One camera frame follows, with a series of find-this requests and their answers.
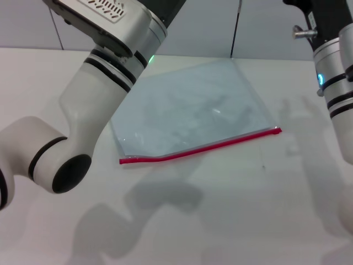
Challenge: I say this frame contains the clear document bag red zipper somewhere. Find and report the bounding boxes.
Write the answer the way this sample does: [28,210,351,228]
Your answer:
[110,57,284,166]

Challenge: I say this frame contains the white vented wrist camera box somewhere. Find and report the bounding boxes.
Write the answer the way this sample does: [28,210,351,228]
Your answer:
[41,0,151,57]

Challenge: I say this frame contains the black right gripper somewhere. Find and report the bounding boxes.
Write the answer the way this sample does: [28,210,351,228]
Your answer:
[282,0,353,52]

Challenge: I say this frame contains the silver metal knob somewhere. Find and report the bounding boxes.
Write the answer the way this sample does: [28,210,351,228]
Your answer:
[292,25,318,40]

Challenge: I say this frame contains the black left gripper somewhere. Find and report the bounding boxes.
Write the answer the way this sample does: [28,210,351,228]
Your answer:
[139,0,189,29]

